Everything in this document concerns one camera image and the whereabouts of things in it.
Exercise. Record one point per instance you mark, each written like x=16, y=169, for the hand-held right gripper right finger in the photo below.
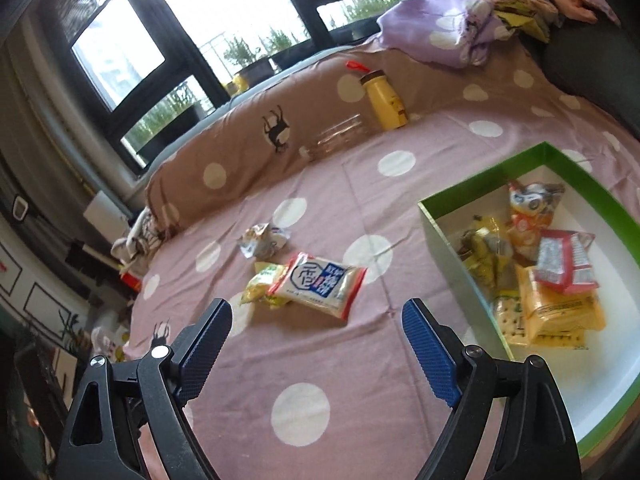
x=430, y=355

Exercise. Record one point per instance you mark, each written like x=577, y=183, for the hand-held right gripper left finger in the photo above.
x=205, y=350

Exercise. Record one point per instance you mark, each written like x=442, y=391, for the soda cracker packet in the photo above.
x=510, y=320

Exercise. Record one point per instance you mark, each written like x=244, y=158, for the gold and dark snack wrapper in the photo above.
x=485, y=260

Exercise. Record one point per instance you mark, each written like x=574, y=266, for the white blue red snack packet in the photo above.
x=320, y=285

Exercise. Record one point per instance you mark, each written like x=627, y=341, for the red and white snack packet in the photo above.
x=565, y=260

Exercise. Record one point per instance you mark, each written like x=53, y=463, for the orange cartoon snack packet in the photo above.
x=530, y=215

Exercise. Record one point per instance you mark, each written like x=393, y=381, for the green cardboard box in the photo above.
x=600, y=390

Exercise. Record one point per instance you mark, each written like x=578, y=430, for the pink polka dot blanket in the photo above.
x=350, y=370

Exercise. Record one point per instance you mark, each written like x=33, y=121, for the yellow green snack packet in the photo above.
x=260, y=285

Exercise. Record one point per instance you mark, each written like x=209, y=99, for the crumpled silver snack packet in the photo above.
x=262, y=240

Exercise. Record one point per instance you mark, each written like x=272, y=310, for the grey and white bundled cloth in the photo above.
x=140, y=240

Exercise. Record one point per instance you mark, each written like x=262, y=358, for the white flat box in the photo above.
x=105, y=212

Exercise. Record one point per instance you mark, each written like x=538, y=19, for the brown polka dot bumper cushion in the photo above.
x=240, y=140

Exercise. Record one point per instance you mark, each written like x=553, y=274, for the long planter with plants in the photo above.
x=165, y=120

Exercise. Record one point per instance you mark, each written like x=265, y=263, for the clear plastic bottle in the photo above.
x=340, y=135

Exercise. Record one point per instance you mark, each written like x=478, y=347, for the grey pipe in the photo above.
x=75, y=125

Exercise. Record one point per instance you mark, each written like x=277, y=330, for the small yellow object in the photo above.
x=240, y=86

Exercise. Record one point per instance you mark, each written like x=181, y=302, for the potted plant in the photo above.
x=245, y=57
x=287, y=45

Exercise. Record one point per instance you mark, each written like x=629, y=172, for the purple polka dot cloth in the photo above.
x=425, y=30

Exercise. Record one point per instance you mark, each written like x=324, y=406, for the yellow patterned cloth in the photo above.
x=525, y=20

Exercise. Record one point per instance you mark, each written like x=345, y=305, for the framed wall drawing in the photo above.
x=47, y=312

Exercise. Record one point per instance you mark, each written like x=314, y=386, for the white wall socket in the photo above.
x=20, y=208

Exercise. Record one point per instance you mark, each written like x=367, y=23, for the black window frame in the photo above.
x=185, y=45

